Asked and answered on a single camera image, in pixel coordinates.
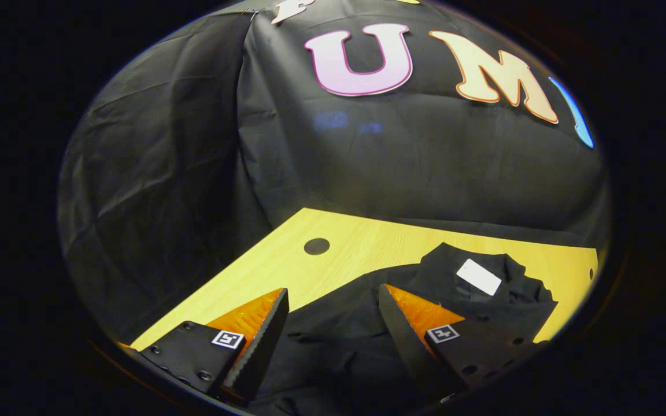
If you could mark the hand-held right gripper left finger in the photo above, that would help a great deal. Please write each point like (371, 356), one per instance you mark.
(263, 352)

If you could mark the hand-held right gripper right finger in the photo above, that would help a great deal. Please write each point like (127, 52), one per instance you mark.
(402, 335)

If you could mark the black coat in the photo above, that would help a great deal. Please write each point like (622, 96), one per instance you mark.
(339, 335)

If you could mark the black backdrop cloth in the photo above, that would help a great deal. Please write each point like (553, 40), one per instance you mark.
(396, 162)

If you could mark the small black cloth clip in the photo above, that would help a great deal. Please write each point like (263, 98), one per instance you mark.
(252, 12)

